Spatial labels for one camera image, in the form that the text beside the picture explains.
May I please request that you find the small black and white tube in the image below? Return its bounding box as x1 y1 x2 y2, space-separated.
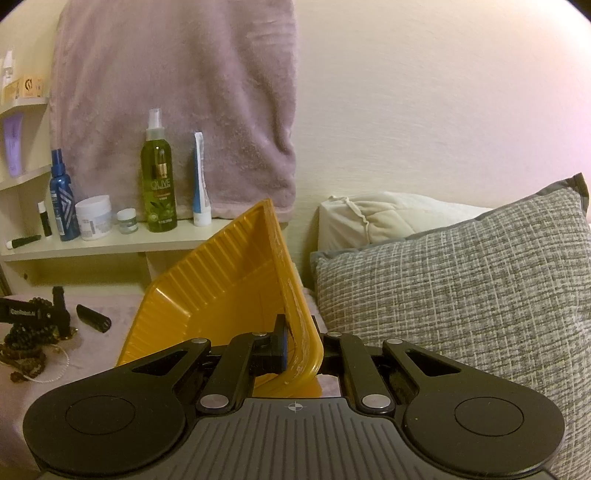
38 200 53 238

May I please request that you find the cream pillow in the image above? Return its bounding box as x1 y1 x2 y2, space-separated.
318 193 492 252

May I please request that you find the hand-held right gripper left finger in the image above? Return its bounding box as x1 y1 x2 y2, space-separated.
115 315 297 415

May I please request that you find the green spray bottle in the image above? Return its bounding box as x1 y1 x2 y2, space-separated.
141 107 178 233

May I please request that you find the white and blue tube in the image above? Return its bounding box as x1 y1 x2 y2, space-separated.
192 130 212 228

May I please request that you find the black mascara tube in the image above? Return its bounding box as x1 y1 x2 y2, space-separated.
6 234 42 250

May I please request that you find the cream shelf unit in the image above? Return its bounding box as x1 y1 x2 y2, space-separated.
0 97 241 296

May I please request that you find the purple tube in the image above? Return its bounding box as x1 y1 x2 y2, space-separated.
2 114 25 178

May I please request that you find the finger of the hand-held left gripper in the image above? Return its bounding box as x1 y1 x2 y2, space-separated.
52 286 73 340

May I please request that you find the grey knitted blanket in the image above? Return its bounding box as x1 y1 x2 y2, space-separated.
310 173 591 480

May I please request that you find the brown beaded necklace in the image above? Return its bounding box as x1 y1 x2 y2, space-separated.
0 298 71 385

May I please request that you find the black cylindrical case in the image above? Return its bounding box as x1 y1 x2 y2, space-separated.
75 304 112 333

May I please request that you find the mauve hanging towel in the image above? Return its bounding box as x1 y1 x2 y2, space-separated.
50 0 298 227

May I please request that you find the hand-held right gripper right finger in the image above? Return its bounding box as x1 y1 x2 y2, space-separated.
321 331 465 414

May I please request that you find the white jar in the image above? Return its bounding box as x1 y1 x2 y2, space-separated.
75 195 114 241

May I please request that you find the blue bottle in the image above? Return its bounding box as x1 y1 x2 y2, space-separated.
49 148 81 242

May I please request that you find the yellow cardboard box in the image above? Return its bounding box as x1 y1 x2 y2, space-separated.
21 76 47 99

